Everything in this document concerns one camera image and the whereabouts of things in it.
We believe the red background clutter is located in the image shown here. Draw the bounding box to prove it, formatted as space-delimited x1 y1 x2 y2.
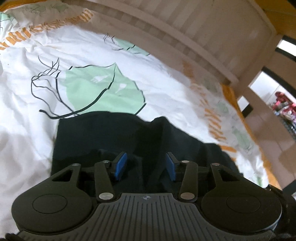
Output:
270 91 296 122

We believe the white leaf printed blanket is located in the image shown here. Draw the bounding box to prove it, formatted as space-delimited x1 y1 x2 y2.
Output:
0 0 271 235

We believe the light wooden bed frame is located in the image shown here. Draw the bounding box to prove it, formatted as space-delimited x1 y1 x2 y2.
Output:
61 0 296 121

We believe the black hooded jacket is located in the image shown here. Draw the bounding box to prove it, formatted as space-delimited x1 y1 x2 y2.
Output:
51 111 243 194

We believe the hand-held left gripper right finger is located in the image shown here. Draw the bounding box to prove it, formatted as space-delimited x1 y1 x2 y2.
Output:
165 152 244 201

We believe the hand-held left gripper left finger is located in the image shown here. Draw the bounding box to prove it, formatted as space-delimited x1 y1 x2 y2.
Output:
50 152 128 201

